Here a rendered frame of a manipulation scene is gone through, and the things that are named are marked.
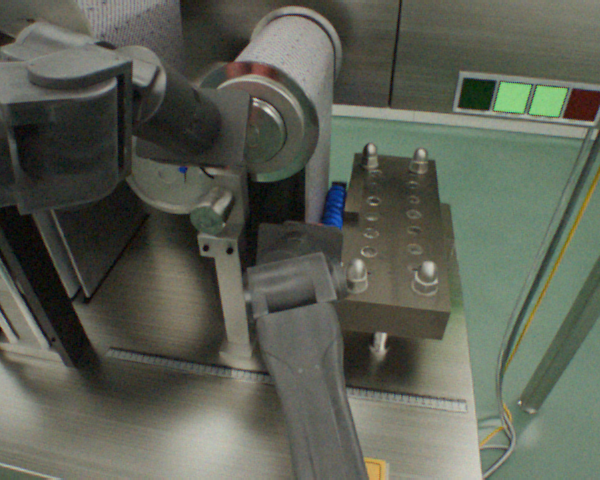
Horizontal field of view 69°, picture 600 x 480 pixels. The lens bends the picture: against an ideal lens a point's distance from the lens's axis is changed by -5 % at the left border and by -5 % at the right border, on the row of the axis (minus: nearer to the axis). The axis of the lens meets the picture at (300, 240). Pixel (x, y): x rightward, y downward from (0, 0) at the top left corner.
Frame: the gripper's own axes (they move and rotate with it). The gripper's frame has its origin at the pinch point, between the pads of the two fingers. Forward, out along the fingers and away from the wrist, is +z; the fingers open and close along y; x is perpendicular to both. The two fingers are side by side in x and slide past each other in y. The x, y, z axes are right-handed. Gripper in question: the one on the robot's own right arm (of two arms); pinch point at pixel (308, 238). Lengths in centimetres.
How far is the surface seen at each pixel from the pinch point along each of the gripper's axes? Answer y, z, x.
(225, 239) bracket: -8.6, -10.9, 1.2
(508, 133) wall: 102, 281, 31
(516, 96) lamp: 30.5, 20.9, 23.9
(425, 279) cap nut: 16.1, -2.3, -3.1
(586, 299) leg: 71, 65, -22
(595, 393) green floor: 101, 101, -68
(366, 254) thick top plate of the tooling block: 8.2, 6.0, -2.7
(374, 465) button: 12.1, -13.6, -24.0
